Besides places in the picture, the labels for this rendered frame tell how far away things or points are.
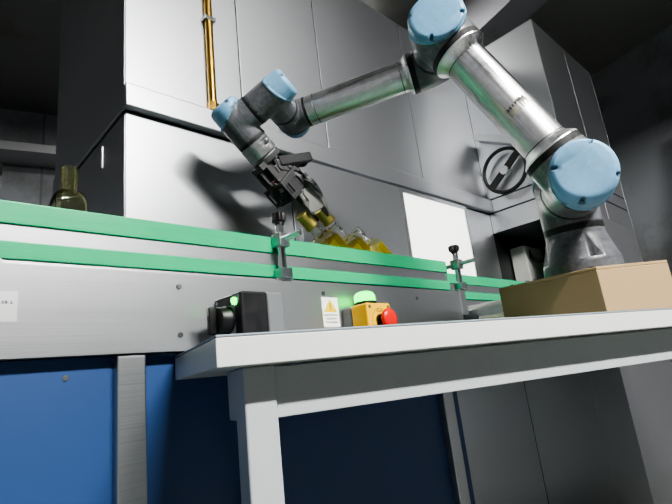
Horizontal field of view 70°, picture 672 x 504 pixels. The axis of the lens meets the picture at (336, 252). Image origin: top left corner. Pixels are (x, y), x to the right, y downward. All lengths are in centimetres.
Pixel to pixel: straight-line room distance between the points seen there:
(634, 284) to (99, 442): 93
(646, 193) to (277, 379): 380
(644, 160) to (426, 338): 368
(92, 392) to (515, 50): 220
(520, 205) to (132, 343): 182
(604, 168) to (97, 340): 85
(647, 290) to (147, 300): 90
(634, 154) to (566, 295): 333
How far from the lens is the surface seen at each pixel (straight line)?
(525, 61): 245
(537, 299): 107
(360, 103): 122
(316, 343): 58
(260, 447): 60
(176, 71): 137
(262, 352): 56
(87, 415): 75
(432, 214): 186
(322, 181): 146
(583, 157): 96
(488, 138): 233
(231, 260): 87
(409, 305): 115
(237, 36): 157
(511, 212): 226
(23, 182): 407
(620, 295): 102
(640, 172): 425
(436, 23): 107
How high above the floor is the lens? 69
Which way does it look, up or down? 15 degrees up
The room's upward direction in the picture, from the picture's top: 7 degrees counter-clockwise
